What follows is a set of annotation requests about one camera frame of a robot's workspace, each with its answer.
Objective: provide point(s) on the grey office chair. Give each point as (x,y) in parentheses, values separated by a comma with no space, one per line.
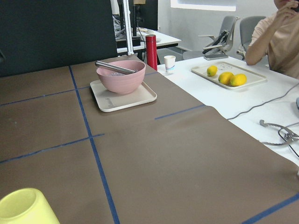
(220,44)

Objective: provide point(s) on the white paper cup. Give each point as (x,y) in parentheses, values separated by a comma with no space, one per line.
(169,62)

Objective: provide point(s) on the person in beige shirt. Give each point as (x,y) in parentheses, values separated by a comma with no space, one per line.
(277,37)

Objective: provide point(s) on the aluminium frame post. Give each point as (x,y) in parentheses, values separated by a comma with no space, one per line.
(126,15)

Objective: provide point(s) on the pink bowl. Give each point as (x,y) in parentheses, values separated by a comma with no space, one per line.
(119,82)

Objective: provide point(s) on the metal scoop handle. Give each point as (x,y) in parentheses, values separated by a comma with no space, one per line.
(114,68)

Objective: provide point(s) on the yellow plastic cup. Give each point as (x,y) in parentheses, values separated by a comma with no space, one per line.
(26,206)

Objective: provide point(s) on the red bottle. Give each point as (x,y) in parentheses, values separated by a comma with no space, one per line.
(151,51)

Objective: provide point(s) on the beige plastic tray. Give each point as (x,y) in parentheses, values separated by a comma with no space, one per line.
(109,101)

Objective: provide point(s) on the beige tray with lemons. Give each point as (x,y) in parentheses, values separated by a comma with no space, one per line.
(252,77)

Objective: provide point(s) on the yellow lemon on tray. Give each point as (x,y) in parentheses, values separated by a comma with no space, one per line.
(211,70)
(238,80)
(225,77)

